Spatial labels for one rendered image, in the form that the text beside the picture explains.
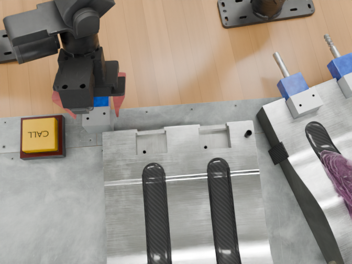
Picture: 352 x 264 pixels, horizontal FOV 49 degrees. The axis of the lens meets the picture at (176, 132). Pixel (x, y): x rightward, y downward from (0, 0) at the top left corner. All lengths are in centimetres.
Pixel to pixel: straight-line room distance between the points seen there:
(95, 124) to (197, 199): 23
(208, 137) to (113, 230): 23
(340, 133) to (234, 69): 24
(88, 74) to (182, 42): 30
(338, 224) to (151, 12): 55
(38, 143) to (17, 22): 25
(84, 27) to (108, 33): 30
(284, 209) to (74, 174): 40
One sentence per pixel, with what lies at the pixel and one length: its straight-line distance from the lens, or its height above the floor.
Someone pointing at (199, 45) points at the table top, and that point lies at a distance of 83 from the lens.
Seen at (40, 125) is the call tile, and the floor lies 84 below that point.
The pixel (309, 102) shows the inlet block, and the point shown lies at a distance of 73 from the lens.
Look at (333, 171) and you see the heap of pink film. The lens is 71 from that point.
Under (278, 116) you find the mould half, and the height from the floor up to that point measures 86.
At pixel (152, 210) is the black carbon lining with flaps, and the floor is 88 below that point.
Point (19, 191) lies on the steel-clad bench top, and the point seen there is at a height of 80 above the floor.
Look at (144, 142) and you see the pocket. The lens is 69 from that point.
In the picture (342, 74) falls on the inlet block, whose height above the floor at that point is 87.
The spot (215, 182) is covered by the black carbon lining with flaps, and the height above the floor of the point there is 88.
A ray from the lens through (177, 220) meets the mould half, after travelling 65.
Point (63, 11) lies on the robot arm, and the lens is 54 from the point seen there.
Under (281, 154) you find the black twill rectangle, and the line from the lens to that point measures 73.
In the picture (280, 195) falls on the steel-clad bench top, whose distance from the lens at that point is 76.
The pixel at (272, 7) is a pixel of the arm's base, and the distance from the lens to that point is 84.
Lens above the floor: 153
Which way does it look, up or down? 75 degrees down
